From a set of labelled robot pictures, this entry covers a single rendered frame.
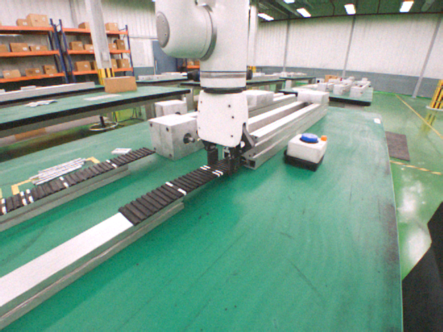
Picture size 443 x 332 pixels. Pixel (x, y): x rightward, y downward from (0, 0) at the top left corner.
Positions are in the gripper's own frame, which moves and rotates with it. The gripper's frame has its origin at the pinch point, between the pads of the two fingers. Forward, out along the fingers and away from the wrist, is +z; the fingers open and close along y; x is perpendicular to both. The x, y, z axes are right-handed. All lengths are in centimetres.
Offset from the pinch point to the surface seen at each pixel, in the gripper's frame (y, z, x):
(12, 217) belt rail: -17.8, 1.9, -36.2
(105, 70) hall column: -551, -22, 200
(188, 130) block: -14.0, -3.9, 3.2
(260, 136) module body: 5.0, -5.1, 7.0
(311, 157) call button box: 15.4, -0.3, 14.3
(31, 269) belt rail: -0.7, 0.1, -35.1
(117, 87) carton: -202, -2, 69
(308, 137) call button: 13.3, -4.2, 16.8
